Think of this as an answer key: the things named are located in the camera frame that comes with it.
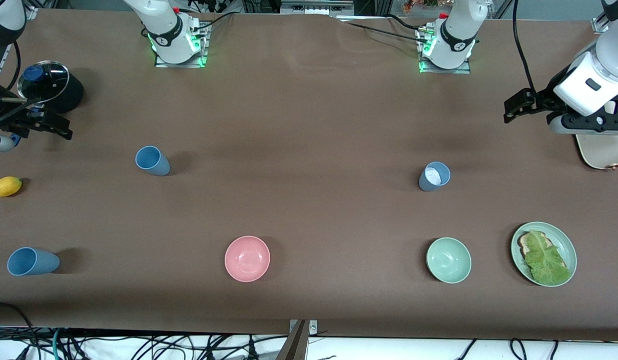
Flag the blue plastic cup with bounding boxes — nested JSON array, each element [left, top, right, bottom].
[[7, 247, 61, 277], [418, 161, 451, 192], [135, 145, 171, 177]]

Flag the glass lid with blue knob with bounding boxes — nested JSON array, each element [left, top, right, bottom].
[[17, 60, 70, 104]]

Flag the cream toaster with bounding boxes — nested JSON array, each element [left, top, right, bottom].
[[575, 97, 618, 171]]

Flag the yellow lemon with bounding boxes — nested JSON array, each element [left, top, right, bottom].
[[0, 176, 23, 198]]

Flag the mint green plate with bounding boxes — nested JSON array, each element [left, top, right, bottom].
[[511, 221, 577, 288]]

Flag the bread slice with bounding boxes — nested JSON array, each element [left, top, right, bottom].
[[518, 231, 554, 261]]

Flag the colourful small objects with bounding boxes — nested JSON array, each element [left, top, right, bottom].
[[402, 0, 440, 14]]

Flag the green lettuce leaf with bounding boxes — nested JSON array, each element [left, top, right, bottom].
[[524, 229, 572, 286]]

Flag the mint green bowl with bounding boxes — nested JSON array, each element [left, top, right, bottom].
[[426, 237, 472, 285]]

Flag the pink bowl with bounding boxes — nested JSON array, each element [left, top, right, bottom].
[[224, 235, 271, 283]]

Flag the brown table cover sheet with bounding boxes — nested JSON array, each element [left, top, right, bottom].
[[0, 7, 618, 342]]

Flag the dark pole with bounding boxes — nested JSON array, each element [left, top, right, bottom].
[[275, 320, 309, 360]]

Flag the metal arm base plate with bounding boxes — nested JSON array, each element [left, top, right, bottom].
[[155, 20, 210, 69], [418, 27, 472, 75]]

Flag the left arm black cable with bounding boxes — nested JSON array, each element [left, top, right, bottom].
[[511, 0, 537, 92]]

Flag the black base cable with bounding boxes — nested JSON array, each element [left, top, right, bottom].
[[339, 18, 432, 45], [191, 12, 235, 33]]

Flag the aluminium frame crossbar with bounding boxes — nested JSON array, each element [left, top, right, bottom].
[[280, 0, 355, 17]]

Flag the silver table clamp bracket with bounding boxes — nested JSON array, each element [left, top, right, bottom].
[[289, 320, 318, 336]]

